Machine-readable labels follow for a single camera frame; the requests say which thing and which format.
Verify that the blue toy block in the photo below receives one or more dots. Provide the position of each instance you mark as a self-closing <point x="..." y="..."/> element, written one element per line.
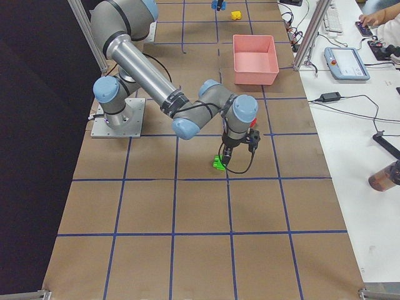
<point x="214" y="5"/>

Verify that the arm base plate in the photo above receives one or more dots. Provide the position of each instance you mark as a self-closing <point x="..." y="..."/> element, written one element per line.
<point x="127" y="124"/>

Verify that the blue teach pendant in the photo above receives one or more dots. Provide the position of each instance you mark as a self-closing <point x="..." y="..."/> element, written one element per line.
<point x="345" y="63"/>

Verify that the person hand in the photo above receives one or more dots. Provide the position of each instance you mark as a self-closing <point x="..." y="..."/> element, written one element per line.
<point x="374" y="19"/>

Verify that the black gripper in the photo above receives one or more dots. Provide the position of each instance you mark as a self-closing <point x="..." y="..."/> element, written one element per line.
<point x="231" y="142"/>

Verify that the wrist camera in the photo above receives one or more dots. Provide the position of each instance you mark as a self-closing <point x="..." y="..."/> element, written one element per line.
<point x="252" y="140"/>

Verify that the black power adapter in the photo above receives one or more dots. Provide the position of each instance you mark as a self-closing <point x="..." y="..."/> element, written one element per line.
<point x="328" y="97"/>

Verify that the black smartphone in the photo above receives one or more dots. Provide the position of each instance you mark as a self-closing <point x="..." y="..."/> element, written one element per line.
<point x="364" y="30"/>

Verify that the pink plastic box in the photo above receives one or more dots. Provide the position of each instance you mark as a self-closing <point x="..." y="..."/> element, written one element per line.
<point x="255" y="59"/>

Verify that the yellow toy block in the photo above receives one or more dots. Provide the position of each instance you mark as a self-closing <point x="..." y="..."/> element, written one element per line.
<point x="236" y="15"/>

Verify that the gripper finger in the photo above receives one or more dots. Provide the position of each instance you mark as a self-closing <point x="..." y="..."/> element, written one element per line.
<point x="221" y="5"/>

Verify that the brown drink bottle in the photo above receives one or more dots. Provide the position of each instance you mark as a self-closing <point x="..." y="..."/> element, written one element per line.
<point x="386" y="178"/>

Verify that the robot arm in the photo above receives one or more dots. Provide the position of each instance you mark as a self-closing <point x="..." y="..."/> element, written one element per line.
<point x="115" y="26"/>

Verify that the white keyboard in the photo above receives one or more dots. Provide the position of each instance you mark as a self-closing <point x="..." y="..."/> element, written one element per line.
<point x="331" y="21"/>

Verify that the aluminium frame post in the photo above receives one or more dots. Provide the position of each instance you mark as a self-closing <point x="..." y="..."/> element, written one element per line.
<point x="304" y="53"/>

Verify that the red toy block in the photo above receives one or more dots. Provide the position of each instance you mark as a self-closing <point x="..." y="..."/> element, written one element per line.
<point x="253" y="123"/>

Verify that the green toy block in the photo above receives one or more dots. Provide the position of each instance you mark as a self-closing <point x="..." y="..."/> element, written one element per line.
<point x="217" y="164"/>

